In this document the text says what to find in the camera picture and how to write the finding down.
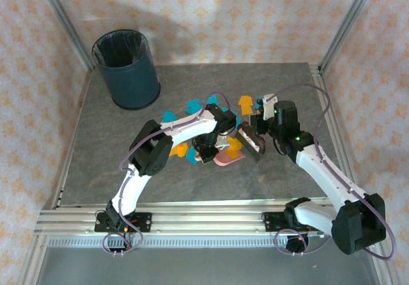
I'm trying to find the pink plastic dustpan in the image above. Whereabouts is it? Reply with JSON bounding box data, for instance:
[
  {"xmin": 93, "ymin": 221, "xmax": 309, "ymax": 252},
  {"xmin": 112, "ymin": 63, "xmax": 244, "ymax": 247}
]
[{"xmin": 195, "ymin": 131, "xmax": 246, "ymax": 168}]

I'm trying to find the black pink cartoon-face brush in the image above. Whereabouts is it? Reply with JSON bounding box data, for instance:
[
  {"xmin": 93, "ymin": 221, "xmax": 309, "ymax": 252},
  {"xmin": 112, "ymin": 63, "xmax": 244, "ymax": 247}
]
[{"xmin": 235, "ymin": 120, "xmax": 267, "ymax": 162}]

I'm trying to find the orange arrow-shaped paper scrap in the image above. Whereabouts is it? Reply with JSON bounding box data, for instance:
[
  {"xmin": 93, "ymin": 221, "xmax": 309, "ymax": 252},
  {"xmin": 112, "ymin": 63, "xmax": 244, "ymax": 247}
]
[{"xmin": 238, "ymin": 95, "xmax": 254, "ymax": 117}]

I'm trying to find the orange patterned white backdrop cloth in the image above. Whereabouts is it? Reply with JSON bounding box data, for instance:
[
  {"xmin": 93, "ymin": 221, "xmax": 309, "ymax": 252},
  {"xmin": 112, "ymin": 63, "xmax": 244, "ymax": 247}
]
[{"xmin": 0, "ymin": 0, "xmax": 409, "ymax": 285}]

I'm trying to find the dark blue trash bin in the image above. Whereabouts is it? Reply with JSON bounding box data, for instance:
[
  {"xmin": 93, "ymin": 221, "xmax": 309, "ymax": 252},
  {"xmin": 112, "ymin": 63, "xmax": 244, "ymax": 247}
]
[{"xmin": 91, "ymin": 29, "xmax": 162, "ymax": 110}]

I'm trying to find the clear plastic bin liner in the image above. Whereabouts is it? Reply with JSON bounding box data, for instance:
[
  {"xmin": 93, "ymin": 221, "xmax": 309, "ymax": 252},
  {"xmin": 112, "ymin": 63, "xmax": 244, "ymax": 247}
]
[{"xmin": 91, "ymin": 29, "xmax": 150, "ymax": 67}]

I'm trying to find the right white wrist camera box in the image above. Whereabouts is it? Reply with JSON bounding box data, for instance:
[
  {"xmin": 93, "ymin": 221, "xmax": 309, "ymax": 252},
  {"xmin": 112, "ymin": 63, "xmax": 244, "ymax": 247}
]
[{"xmin": 261, "ymin": 93, "xmax": 277, "ymax": 121}]

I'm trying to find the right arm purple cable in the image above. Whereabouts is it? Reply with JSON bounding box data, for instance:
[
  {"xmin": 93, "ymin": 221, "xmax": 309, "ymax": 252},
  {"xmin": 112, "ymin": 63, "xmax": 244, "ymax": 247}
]
[{"xmin": 270, "ymin": 83, "xmax": 398, "ymax": 262}]

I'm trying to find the right aluminium side rail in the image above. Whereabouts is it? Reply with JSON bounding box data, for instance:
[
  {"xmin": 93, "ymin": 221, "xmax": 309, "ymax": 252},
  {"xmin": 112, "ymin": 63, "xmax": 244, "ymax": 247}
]
[{"xmin": 308, "ymin": 63, "xmax": 365, "ymax": 209}]

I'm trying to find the aluminium side rail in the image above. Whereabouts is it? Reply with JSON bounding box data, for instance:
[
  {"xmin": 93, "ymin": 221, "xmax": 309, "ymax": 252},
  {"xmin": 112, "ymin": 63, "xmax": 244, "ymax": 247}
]
[
  {"xmin": 50, "ymin": 70, "xmax": 93, "ymax": 209},
  {"xmin": 308, "ymin": 63, "xmax": 365, "ymax": 209}
]

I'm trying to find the wide aluminium frame rail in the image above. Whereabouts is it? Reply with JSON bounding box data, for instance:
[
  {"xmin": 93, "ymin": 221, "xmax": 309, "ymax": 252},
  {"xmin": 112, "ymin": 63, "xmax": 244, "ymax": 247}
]
[{"xmin": 33, "ymin": 201, "xmax": 383, "ymax": 236}]

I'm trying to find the grey slotted cable duct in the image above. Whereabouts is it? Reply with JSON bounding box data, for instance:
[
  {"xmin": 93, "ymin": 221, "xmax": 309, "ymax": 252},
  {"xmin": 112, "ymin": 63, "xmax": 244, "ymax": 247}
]
[{"xmin": 47, "ymin": 237, "xmax": 371, "ymax": 248}]

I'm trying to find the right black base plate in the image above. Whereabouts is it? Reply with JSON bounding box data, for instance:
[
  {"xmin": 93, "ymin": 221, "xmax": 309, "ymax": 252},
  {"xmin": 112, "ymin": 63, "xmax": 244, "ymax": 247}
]
[{"xmin": 261, "ymin": 211, "xmax": 325, "ymax": 235}]

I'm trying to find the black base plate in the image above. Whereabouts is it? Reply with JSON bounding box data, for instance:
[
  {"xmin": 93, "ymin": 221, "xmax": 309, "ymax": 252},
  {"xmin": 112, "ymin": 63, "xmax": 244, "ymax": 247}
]
[
  {"xmin": 261, "ymin": 211, "xmax": 325, "ymax": 235},
  {"xmin": 95, "ymin": 212, "xmax": 152, "ymax": 233}
]

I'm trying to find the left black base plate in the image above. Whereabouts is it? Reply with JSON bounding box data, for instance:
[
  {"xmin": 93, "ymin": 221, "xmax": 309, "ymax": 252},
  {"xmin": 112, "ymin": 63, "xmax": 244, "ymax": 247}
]
[{"xmin": 95, "ymin": 212, "xmax": 152, "ymax": 233}]

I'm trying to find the right aluminium frame post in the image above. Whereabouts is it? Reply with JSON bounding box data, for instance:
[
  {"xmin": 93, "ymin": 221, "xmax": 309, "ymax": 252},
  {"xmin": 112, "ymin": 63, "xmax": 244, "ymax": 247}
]
[{"xmin": 319, "ymin": 0, "xmax": 381, "ymax": 72}]

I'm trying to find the aluminium frame post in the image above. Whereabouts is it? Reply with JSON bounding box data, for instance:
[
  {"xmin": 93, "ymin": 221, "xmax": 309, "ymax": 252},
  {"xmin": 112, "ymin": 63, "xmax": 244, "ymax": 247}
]
[
  {"xmin": 33, "ymin": 0, "xmax": 95, "ymax": 72},
  {"xmin": 319, "ymin": 0, "xmax": 381, "ymax": 72}
]

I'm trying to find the black cable junction box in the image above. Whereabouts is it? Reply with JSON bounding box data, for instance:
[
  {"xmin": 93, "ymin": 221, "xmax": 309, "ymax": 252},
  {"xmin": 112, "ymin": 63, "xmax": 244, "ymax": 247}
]
[
  {"xmin": 286, "ymin": 236, "xmax": 309, "ymax": 254},
  {"xmin": 106, "ymin": 236, "xmax": 132, "ymax": 254}
]

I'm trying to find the left aluminium side rail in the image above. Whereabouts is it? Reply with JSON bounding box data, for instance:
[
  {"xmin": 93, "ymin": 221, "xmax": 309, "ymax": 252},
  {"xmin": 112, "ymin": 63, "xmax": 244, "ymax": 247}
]
[{"xmin": 50, "ymin": 70, "xmax": 93, "ymax": 209}]

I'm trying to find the left aluminium frame post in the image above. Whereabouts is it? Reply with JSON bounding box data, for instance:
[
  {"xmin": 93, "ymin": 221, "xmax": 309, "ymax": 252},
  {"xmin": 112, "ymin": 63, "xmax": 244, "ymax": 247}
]
[{"xmin": 33, "ymin": 0, "xmax": 95, "ymax": 72}]

